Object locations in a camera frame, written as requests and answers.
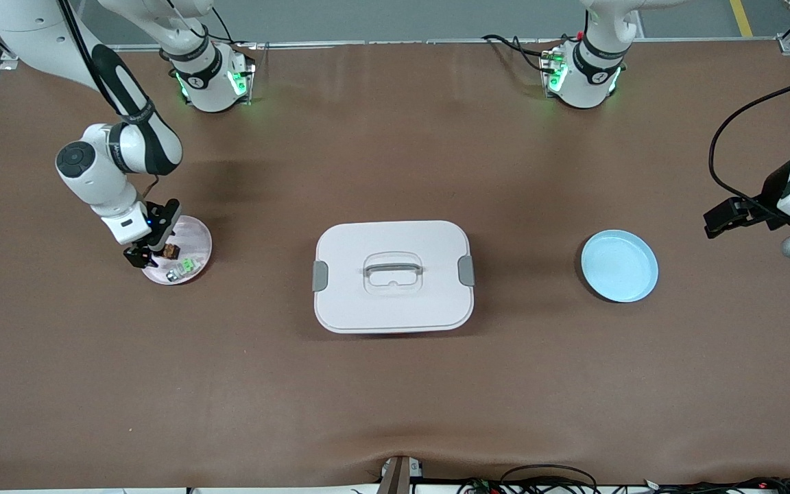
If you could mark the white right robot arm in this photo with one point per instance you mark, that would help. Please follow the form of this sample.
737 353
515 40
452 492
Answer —
93 178

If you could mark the orange push button switch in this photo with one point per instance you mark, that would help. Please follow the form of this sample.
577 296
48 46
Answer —
172 251

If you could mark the light blue round plate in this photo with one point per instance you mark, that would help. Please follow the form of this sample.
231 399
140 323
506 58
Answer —
619 266

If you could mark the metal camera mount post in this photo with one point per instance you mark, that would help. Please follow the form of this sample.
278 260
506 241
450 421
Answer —
395 477

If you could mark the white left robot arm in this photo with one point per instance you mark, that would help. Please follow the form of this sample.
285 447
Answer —
587 75

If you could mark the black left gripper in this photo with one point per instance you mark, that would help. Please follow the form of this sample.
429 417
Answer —
771 189

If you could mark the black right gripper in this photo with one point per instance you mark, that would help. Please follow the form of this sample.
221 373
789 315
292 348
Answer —
137 256

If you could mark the green push button switch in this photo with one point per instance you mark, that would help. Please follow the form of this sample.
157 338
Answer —
188 266

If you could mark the pink round plate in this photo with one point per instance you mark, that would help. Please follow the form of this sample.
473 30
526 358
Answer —
193 237

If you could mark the white lidded plastic box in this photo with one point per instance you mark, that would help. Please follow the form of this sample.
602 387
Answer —
395 309

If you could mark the gray box latch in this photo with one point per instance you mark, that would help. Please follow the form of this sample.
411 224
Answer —
320 276
466 270

